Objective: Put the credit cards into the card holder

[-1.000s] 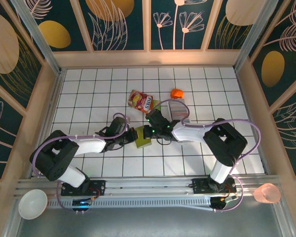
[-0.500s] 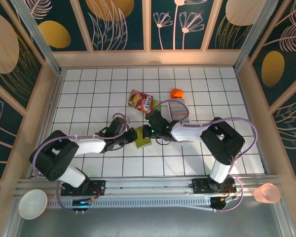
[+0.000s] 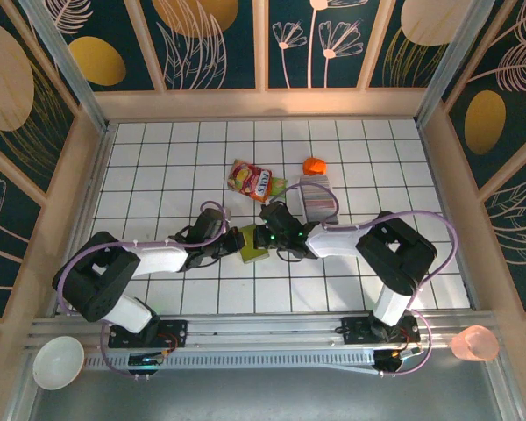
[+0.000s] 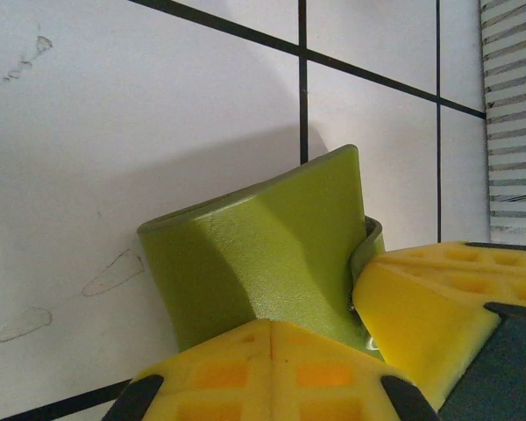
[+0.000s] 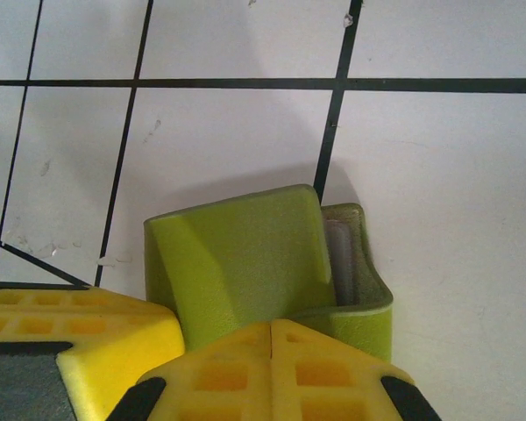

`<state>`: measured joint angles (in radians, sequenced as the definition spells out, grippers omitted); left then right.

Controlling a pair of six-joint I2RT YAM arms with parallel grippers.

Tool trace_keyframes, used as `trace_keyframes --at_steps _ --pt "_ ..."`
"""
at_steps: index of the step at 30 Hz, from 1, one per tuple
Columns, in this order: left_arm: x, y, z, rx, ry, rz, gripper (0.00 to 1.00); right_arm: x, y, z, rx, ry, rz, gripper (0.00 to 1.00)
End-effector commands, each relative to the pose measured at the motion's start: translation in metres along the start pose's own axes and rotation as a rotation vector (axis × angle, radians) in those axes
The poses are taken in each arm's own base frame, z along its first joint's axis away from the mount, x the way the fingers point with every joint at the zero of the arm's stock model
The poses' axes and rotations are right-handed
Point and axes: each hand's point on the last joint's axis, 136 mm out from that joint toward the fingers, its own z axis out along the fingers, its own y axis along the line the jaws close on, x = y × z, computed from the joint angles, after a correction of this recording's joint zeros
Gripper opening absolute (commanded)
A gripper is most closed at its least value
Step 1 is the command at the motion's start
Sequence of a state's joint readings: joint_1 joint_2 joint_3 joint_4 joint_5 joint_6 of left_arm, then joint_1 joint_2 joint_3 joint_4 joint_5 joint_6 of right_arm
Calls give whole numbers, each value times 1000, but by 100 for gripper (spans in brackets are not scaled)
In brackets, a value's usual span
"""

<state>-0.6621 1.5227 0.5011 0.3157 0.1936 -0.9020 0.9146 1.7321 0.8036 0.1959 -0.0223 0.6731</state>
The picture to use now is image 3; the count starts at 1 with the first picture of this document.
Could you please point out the orange crumpled ball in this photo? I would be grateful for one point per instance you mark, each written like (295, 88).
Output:
(314, 166)

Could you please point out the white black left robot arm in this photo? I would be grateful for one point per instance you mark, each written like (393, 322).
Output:
(158, 261)

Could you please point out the striped cloth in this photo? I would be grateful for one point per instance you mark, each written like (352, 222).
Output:
(329, 218)

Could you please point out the small green sachet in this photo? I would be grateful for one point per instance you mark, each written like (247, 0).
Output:
(279, 186)

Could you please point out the aluminium side rail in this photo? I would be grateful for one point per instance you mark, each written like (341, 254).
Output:
(90, 201)

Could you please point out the stack of plastic cards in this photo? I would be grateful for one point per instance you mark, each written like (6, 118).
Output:
(317, 197)

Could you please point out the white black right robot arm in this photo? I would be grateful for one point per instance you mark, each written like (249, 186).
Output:
(337, 241)

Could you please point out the aluminium frame post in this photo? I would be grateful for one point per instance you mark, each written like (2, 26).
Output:
(67, 66)
(453, 66)

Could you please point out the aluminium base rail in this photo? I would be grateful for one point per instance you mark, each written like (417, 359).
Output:
(263, 329)

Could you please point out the red yellow candy bag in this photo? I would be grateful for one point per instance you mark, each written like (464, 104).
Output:
(250, 180)

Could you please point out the pink plastic cup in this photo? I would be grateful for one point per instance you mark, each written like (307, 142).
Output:
(473, 344)

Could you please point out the white bowl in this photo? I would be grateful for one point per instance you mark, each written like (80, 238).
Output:
(57, 364)

